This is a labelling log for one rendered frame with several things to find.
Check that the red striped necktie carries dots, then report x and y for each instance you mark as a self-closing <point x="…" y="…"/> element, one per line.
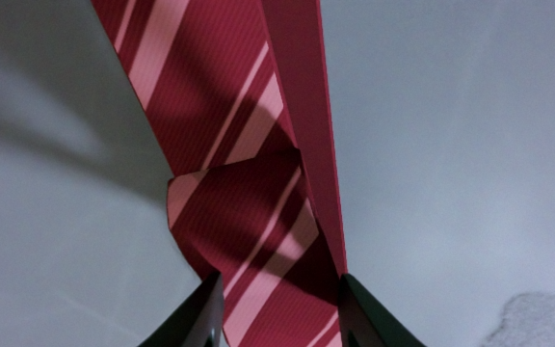
<point x="236" y="93"/>

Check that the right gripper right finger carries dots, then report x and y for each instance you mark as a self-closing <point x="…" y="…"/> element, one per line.
<point x="365" y="322"/>

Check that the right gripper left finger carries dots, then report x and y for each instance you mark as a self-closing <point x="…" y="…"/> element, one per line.
<point x="197" y="322"/>

